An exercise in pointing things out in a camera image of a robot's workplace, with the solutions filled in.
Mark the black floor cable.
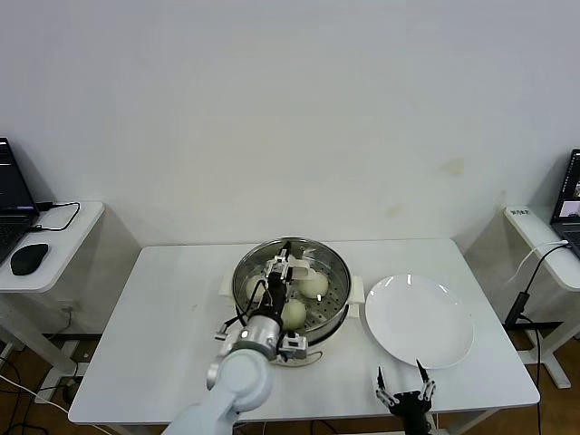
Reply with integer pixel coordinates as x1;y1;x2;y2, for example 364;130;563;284
525;316;545;435

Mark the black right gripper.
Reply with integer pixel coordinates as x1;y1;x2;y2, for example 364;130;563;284
373;359;438;435

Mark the white floor cable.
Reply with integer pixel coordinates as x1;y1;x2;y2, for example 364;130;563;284
0;377;72;413

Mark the black computer mouse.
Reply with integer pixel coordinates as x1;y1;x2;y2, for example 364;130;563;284
10;243;50;276

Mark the black open laptop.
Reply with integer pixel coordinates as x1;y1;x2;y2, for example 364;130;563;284
0;137;43;268

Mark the white side table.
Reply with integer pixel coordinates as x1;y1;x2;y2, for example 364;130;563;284
505;206;580;389
0;200;106;377

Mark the black monitor screen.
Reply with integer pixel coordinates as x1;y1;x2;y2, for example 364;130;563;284
550;148;580;259

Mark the black adapter with cable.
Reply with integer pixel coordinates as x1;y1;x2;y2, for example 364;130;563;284
504;244;573;330

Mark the cream electric cooker base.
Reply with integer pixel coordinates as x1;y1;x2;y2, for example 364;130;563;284
234;296;363;369

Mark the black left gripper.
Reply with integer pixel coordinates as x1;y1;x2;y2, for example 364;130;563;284
265;242;293;318

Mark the black laptop power cable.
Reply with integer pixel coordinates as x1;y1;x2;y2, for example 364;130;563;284
30;200;82;235

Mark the round glass pot lid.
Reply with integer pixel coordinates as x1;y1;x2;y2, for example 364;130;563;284
233;235;353;339

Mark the round white plate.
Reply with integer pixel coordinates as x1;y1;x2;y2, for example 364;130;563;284
364;273;476;371

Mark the stainless steel steamer basket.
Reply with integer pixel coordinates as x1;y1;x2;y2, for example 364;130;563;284
219;235;366;346

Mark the white steamed baozi bun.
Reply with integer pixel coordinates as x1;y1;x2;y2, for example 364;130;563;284
245;275;268;303
280;298;308;331
298;273;330;300

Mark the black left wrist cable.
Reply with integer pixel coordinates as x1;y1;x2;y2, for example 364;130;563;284
220;279;273;328

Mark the white flat cable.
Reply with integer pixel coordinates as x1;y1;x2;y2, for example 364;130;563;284
505;240;572;285

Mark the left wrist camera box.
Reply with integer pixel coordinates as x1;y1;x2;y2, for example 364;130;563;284
277;332;310;363

